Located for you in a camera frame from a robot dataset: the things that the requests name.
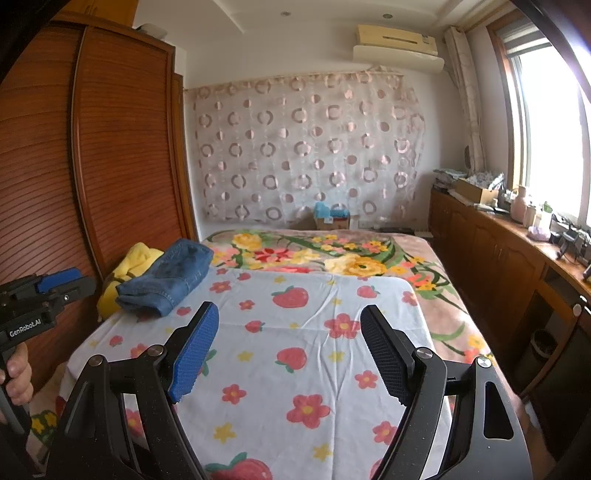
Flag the person's left hand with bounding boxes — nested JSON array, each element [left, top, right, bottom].
[[0, 344, 34, 423]]

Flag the circle-patterned sheer curtain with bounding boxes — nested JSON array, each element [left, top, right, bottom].
[[191, 69, 426, 222]]

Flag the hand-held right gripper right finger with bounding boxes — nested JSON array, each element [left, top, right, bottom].
[[360, 304, 529, 480]]

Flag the black desk device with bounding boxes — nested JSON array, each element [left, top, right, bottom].
[[551, 222, 591, 264]]

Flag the blue plush toy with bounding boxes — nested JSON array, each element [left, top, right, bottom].
[[314, 202, 349, 219]]

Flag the pink floral blanket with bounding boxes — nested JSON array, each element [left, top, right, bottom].
[[201, 228, 522, 402]]

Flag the window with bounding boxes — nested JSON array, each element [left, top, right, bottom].
[[489, 0, 591, 222]]

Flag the wooden slatted wardrobe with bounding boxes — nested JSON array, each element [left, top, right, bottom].
[[0, 11, 199, 384]]

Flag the open cardboard box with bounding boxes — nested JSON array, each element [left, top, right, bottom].
[[452, 176, 499, 204]]

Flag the patterned window curtain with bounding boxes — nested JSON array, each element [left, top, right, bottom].
[[445, 27, 488, 171]]

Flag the yellow plush toy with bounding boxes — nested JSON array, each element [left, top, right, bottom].
[[97, 242, 164, 317]]

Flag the long wooden cabinet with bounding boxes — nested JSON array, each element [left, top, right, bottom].
[[429, 187, 591, 416]]

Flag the small cardboard box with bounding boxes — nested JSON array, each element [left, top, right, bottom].
[[315, 215, 354, 230]]

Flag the pink bottle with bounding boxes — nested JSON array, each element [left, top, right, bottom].
[[510, 185, 529, 222]]

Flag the pile of folded cloths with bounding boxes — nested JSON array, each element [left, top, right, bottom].
[[433, 168, 467, 190]]

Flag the wall air conditioner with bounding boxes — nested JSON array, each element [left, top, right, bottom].
[[353, 24, 445, 73]]

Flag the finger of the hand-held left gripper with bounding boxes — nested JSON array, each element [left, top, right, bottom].
[[37, 268, 81, 294], [48, 276, 98, 319]]

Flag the blue denim pants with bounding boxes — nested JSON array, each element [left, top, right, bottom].
[[115, 239, 214, 318]]

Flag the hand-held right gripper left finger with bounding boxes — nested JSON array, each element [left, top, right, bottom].
[[55, 301, 220, 480]]

